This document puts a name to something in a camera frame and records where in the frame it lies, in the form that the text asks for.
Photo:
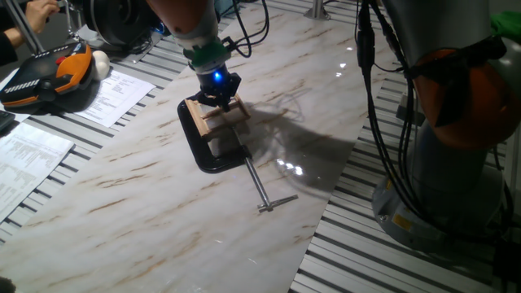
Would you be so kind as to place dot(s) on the person hand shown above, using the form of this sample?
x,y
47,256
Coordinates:
x,y
40,14

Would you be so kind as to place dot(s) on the black orange teach pendant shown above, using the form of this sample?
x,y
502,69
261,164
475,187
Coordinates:
x,y
45,77

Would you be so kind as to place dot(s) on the green cloth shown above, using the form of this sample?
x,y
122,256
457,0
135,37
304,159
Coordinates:
x,y
509,24

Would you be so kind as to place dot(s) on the marble pattern mat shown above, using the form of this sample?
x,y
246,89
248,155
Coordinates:
x,y
163,211

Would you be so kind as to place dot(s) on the white printed paper sheet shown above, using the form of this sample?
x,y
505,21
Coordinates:
x,y
114,97
28,163

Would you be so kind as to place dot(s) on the black filament spool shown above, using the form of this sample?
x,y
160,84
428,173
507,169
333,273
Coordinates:
x,y
118,20

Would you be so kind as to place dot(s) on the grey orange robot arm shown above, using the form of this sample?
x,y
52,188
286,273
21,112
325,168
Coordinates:
x,y
447,24

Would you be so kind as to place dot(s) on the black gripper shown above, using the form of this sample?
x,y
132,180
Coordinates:
x,y
220,83

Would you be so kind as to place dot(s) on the person forearm black sleeve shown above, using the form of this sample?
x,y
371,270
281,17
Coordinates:
x,y
8,49

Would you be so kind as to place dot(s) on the aluminium frame post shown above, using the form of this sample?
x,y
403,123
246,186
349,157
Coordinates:
x,y
317,10
24,26

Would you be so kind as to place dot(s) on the small wooden sliding window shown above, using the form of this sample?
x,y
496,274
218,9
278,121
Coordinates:
x,y
199,120

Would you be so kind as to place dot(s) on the white round ball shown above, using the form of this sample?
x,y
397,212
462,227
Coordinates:
x,y
101,65

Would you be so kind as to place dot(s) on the black C-clamp steel screw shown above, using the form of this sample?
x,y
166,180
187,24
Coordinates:
x,y
195,146

